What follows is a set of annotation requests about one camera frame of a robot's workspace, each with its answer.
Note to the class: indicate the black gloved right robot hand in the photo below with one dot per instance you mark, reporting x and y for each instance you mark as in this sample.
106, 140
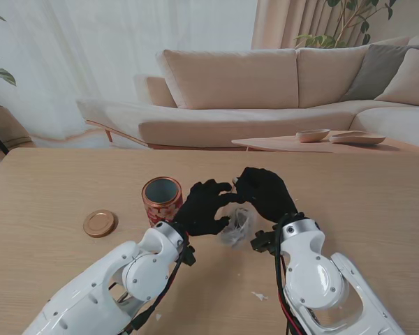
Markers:
269, 195

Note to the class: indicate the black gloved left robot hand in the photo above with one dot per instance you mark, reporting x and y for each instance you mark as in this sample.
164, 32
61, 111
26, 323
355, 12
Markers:
202, 211

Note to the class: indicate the clear plastic tea bag pouch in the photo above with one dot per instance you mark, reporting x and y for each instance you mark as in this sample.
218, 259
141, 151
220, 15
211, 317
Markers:
238, 228

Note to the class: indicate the red floral tea tin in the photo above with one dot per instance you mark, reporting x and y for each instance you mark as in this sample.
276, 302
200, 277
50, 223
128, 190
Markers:
160, 211

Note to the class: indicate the copper round tin lid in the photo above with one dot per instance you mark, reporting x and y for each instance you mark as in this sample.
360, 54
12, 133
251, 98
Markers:
100, 224

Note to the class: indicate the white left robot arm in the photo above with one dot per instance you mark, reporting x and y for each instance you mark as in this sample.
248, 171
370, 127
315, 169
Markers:
90, 300

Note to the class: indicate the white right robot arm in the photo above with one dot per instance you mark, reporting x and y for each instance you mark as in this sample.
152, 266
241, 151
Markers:
317, 279

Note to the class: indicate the light wooden coffee table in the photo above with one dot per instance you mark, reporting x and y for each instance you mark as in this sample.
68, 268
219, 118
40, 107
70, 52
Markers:
276, 143

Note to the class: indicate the round wooden bowl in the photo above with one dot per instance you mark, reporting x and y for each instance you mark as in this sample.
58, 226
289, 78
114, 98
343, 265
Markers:
311, 136

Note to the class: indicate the beige corner sofa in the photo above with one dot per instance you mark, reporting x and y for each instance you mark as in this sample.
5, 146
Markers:
237, 101

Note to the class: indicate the large white paper scrap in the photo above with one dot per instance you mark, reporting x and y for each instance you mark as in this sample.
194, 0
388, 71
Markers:
259, 296

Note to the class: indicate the oblong wooden tray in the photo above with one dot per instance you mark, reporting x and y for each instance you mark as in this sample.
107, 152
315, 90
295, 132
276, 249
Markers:
356, 138

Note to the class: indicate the small white paper scrap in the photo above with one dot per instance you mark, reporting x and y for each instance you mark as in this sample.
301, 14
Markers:
158, 317

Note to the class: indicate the grey sofa cushion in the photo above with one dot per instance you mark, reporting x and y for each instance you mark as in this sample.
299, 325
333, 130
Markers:
373, 73

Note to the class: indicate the beige pleated curtain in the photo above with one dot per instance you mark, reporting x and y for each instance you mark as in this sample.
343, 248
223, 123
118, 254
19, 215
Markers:
286, 24

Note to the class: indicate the beige sofa cushion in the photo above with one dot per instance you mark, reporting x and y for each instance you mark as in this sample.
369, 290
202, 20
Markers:
410, 82

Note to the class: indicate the tall green leafy plant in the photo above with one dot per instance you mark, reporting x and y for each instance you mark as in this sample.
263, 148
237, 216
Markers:
345, 21

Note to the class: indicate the sheer white curtain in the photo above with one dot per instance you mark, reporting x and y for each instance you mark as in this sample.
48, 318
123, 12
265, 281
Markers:
90, 52

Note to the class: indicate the tan woven basket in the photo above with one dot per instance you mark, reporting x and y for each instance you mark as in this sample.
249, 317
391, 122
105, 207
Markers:
5, 125

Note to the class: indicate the green plant with long leaves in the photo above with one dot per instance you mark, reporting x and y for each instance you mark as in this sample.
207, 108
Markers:
1, 74

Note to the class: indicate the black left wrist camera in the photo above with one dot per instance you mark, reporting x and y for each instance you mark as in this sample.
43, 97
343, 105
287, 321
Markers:
189, 255

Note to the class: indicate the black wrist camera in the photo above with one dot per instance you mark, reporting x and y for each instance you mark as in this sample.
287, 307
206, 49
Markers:
189, 255
263, 241

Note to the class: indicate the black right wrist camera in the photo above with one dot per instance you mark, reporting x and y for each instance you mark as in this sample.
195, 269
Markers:
263, 241

